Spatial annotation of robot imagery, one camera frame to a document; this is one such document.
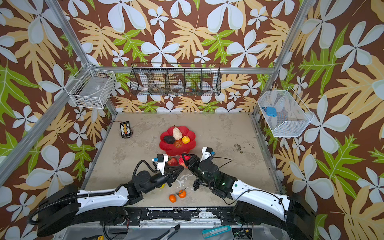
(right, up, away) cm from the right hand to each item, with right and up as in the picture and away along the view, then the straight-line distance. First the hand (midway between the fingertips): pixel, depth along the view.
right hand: (181, 158), depth 72 cm
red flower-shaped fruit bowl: (-9, +1, +26) cm, 28 cm away
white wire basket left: (-54, +38, +15) cm, 68 cm away
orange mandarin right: (0, -21, +8) cm, 23 cm away
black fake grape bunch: (+8, -17, +12) cm, 23 cm away
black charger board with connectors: (-43, +14, +37) cm, 58 cm away
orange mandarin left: (-5, -23, +6) cm, 24 cm away
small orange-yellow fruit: (+1, +7, +27) cm, 28 cm away
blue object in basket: (+52, +24, +14) cm, 59 cm away
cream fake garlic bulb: (-5, +10, +29) cm, 32 cm away
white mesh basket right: (+59, +22, +12) cm, 64 cm away
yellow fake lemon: (-9, -13, -4) cm, 16 cm away
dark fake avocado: (-10, +7, +27) cm, 29 cm away
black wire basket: (-5, +47, +26) cm, 54 cm away
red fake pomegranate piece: (+1, 0, -2) cm, 2 cm away
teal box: (+15, -35, -1) cm, 38 cm away
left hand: (+1, -4, -1) cm, 4 cm away
